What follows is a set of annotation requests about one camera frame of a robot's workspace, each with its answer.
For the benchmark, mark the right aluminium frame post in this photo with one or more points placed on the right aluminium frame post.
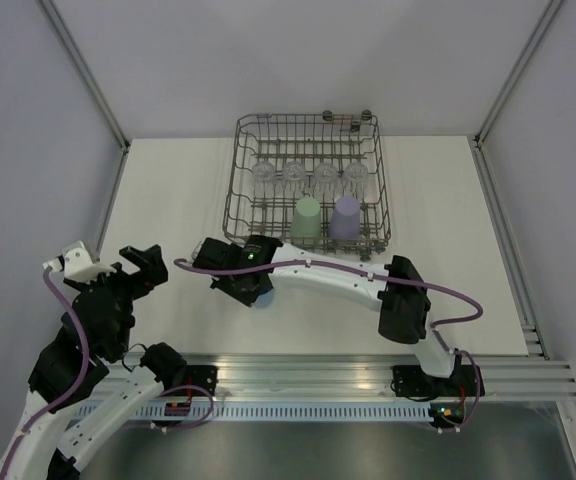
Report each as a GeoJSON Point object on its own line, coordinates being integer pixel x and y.
{"type": "Point", "coordinates": [530, 48]}

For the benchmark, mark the white slotted cable duct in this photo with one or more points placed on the white slotted cable duct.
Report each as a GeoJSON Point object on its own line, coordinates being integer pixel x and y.
{"type": "Point", "coordinates": [287, 411]}

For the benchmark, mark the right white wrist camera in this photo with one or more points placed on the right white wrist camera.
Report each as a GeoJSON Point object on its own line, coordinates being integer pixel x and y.
{"type": "Point", "coordinates": [197, 252]}

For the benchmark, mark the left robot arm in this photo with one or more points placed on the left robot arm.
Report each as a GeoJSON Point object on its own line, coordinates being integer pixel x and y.
{"type": "Point", "coordinates": [48, 443]}

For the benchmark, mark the left aluminium frame post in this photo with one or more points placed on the left aluminium frame post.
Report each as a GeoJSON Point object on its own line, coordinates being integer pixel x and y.
{"type": "Point", "coordinates": [71, 49]}

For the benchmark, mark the purple plastic cup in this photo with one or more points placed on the purple plastic cup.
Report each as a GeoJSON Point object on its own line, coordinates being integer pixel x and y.
{"type": "Point", "coordinates": [345, 220]}

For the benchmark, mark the clear glass far right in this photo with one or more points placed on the clear glass far right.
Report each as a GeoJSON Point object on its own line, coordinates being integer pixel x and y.
{"type": "Point", "coordinates": [355, 176]}

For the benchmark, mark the blue plastic cup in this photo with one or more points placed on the blue plastic cup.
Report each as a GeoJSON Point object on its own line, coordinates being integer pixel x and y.
{"type": "Point", "coordinates": [265, 300]}

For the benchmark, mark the clear glass far left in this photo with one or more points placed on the clear glass far left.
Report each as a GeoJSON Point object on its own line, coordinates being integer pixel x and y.
{"type": "Point", "coordinates": [263, 174]}

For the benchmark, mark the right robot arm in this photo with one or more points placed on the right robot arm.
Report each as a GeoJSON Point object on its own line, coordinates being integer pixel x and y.
{"type": "Point", "coordinates": [409, 310]}

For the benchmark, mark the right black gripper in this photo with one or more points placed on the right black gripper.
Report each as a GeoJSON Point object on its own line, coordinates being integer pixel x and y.
{"type": "Point", "coordinates": [246, 297]}

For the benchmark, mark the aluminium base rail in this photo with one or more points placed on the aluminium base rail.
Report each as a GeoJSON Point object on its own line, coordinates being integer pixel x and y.
{"type": "Point", "coordinates": [368, 378]}

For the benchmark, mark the grey wire dish rack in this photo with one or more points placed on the grey wire dish rack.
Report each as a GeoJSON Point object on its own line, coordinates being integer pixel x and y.
{"type": "Point", "coordinates": [310, 139]}

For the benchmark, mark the green plastic cup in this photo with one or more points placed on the green plastic cup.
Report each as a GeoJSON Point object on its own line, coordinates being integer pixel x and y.
{"type": "Point", "coordinates": [306, 221]}

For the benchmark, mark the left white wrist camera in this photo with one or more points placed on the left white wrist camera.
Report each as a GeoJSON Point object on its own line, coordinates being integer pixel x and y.
{"type": "Point", "coordinates": [78, 263]}

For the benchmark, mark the aluminium frame post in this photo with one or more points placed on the aluminium frame post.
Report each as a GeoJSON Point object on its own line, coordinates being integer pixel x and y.
{"type": "Point", "coordinates": [71, 49]}
{"type": "Point", "coordinates": [530, 48]}

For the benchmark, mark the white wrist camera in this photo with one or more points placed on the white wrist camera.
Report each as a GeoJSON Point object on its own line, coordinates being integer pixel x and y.
{"type": "Point", "coordinates": [78, 263]}
{"type": "Point", "coordinates": [197, 252]}

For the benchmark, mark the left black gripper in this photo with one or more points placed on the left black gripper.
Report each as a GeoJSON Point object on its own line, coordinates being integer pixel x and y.
{"type": "Point", "coordinates": [154, 270]}

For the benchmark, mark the clear glass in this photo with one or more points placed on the clear glass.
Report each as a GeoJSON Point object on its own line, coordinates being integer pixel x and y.
{"type": "Point", "coordinates": [263, 174]}
{"type": "Point", "coordinates": [326, 176]}
{"type": "Point", "coordinates": [355, 176]}
{"type": "Point", "coordinates": [294, 175]}

